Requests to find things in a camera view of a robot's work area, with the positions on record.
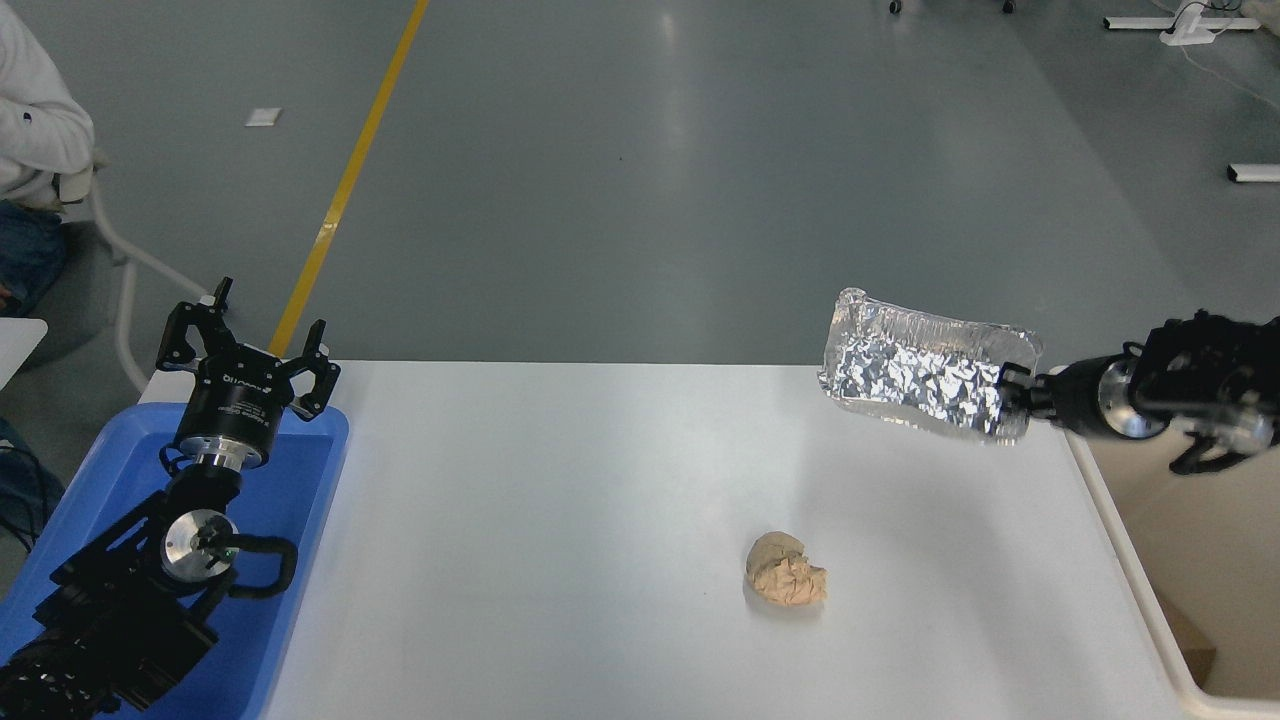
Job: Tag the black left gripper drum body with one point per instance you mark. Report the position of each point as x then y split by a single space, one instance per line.
235 405

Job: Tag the white metal chair frame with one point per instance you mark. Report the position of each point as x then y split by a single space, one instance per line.
125 300

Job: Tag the large pale plastic bin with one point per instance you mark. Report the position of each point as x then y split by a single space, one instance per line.
1215 560

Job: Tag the white bar on floor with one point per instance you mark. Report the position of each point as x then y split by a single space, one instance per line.
1255 173

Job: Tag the person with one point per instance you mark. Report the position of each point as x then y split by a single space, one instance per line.
35 130

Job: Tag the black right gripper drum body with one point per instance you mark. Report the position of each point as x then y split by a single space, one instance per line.
1078 398

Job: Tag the silver foil tray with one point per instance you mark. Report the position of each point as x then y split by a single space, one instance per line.
910 370

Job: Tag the crumpled tan paper ball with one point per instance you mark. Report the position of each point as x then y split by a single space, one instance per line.
782 575

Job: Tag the small white paper sheet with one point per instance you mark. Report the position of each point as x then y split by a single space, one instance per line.
264 117

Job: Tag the small white side table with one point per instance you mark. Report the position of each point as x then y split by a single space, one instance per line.
15 345

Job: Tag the white floor stand base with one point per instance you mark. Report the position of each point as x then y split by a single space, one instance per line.
1190 25

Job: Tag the blue plastic tray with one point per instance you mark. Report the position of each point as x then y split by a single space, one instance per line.
295 500

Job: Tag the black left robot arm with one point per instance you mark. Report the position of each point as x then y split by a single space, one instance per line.
120 620

